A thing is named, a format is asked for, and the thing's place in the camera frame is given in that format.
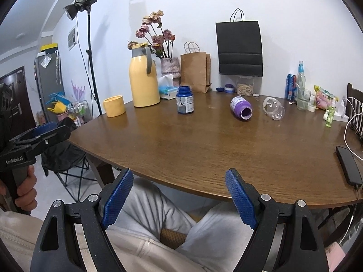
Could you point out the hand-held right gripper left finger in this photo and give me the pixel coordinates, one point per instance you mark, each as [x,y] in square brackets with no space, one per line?
[119,201]

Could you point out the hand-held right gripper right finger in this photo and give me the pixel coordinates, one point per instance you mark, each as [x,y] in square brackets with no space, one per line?
[241,199]

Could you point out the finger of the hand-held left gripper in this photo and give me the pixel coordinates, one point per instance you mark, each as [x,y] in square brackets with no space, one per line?
[48,140]
[44,129]

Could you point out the yellow cup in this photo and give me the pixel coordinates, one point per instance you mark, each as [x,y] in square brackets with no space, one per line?
[115,107]

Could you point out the person's left hand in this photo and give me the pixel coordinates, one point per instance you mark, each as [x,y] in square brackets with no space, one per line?
[27,195]

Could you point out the black folding chair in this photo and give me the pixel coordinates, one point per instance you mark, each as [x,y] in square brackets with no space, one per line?
[61,158]

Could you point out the cluttered storage cart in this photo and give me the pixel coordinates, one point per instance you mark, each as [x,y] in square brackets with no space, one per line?
[68,109]

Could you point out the white pants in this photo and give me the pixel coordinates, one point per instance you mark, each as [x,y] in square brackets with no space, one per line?
[158,212]

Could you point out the dark wooden door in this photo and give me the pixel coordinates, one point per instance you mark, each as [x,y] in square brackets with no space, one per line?
[14,96]

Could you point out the grey refrigerator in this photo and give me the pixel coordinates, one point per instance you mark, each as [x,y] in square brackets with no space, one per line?
[48,79]

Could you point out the brown woven seat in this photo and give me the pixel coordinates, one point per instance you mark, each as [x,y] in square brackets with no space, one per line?
[173,236]

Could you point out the beige jacket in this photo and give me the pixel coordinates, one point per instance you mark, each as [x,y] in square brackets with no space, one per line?
[158,257]

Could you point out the yellow box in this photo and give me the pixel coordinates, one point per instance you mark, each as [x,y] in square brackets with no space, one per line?
[48,47]

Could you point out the black light stand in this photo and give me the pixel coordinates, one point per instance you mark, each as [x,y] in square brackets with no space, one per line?
[92,62]

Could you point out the purple open bottle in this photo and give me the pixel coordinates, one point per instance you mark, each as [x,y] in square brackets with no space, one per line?
[239,106]

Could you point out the clear plastic bottle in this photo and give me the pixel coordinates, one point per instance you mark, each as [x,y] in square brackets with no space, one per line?
[273,109]

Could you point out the yellow thermos jug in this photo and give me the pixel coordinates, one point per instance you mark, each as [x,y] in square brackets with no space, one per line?
[143,85]

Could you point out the small white blue jar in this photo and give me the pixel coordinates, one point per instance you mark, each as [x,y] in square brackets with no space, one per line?
[229,88]

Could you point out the blue bottle lid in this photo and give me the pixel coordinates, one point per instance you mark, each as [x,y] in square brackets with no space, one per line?
[220,89]

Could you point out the glass jar of oats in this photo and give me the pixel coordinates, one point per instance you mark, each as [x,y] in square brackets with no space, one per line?
[245,87]

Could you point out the blue pill bottle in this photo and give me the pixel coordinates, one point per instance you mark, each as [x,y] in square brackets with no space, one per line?
[185,102]

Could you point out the black smartphone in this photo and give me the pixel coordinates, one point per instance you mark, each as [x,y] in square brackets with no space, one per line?
[349,165]

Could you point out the clear drinking glass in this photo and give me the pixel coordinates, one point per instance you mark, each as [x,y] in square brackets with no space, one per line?
[303,100]

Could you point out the tissue box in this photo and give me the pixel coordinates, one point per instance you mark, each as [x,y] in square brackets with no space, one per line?
[168,92]

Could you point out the small green bottle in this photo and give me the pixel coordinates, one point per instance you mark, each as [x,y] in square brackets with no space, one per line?
[329,117]

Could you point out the blue drink can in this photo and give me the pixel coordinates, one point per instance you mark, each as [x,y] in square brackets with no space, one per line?
[290,87]

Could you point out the colourful snack packet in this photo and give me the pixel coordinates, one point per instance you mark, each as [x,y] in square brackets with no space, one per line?
[324,97]

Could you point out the white power strip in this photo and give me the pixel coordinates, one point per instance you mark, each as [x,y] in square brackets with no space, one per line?
[341,113]

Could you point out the black studio light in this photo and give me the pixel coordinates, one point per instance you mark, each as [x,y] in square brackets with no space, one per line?
[82,1]

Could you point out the brown paper bag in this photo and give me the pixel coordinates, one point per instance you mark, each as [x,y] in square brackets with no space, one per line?
[195,70]

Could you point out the glass bottle with blue cap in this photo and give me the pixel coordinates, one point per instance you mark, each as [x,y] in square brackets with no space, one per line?
[300,76]

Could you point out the pink flower vase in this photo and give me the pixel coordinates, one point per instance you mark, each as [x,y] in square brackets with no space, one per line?
[170,68]

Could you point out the dried flowers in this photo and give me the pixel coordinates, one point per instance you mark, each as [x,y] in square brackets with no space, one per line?
[156,39]

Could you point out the dark wooden chair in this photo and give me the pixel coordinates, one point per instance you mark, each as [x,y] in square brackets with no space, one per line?
[354,102]

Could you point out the black paper bag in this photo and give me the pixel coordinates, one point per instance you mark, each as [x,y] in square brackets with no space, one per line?
[238,42]

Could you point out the wall electric panel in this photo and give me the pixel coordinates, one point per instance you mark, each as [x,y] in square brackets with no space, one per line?
[72,38]

